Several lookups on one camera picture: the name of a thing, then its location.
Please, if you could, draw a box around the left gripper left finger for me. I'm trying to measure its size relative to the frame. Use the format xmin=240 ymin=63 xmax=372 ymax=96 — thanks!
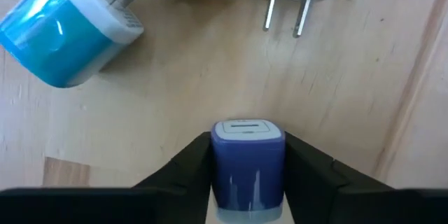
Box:
xmin=0 ymin=131 xmax=214 ymax=224

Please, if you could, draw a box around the teal wall charger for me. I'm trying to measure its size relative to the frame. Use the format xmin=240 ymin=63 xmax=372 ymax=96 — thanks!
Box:
xmin=0 ymin=0 xmax=152 ymax=89

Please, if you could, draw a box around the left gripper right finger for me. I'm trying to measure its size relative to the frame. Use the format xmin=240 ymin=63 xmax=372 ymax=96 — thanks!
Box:
xmin=283 ymin=131 xmax=448 ymax=224

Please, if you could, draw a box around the purple wall charger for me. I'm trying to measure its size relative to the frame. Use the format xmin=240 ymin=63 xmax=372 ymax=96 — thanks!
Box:
xmin=209 ymin=118 xmax=286 ymax=224

